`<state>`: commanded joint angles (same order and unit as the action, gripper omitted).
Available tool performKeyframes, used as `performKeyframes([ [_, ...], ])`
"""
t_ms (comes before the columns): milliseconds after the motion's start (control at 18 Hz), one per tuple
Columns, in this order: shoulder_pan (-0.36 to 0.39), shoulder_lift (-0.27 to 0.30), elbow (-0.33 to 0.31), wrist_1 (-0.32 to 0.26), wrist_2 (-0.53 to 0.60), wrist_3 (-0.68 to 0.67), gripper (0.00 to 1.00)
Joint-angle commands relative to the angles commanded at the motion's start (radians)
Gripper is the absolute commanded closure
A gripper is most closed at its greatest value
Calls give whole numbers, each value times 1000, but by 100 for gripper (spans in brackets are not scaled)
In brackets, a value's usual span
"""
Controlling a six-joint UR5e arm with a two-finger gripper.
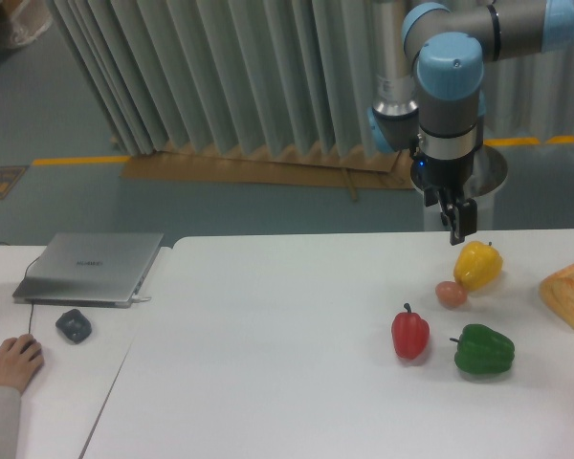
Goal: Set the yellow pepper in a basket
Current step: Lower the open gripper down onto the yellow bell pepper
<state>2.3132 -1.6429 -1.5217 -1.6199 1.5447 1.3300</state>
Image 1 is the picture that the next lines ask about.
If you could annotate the black computer mouse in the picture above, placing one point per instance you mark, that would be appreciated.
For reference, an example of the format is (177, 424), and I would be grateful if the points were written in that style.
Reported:
(31, 350)

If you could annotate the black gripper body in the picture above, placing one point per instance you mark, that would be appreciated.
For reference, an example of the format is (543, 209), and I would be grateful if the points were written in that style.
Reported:
(442, 166)

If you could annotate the grey sleeved forearm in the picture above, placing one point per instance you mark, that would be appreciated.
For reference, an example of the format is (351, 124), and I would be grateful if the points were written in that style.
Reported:
(10, 404)

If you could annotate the brown egg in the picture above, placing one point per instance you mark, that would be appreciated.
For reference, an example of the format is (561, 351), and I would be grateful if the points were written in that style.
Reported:
(451, 293)

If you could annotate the brown cardboard sheet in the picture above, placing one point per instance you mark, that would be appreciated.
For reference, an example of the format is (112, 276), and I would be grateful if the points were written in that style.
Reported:
(353, 172)

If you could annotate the person's hand on mouse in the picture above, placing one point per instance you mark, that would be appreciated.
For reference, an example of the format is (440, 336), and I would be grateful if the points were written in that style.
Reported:
(15, 373)

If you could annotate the orange bread loaf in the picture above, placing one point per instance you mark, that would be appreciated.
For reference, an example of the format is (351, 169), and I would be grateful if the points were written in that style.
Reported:
(557, 293)

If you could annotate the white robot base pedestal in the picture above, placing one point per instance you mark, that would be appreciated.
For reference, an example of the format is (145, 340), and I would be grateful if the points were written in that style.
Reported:
(489, 175)

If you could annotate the pale green folding curtain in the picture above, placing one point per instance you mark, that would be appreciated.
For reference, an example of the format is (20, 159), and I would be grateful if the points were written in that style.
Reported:
(275, 81)

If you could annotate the red bell pepper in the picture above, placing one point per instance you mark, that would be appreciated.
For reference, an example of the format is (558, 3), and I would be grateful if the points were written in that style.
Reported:
(410, 334)

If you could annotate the silver closed laptop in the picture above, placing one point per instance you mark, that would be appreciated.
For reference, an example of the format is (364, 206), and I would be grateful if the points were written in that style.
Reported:
(90, 269)

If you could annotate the green bell pepper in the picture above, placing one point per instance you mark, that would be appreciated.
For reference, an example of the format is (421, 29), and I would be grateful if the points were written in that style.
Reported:
(481, 350)

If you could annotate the yellow bell pepper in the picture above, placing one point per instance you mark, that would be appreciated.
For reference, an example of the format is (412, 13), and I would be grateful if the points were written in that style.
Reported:
(477, 265)

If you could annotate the dark grey small device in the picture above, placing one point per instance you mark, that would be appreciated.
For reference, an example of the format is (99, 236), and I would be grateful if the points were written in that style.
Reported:
(74, 326)

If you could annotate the white plastic bag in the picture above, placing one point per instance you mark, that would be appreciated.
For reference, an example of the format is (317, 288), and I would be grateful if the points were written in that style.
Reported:
(22, 22)

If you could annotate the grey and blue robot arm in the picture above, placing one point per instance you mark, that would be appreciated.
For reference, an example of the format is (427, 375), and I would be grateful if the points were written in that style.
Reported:
(429, 68)

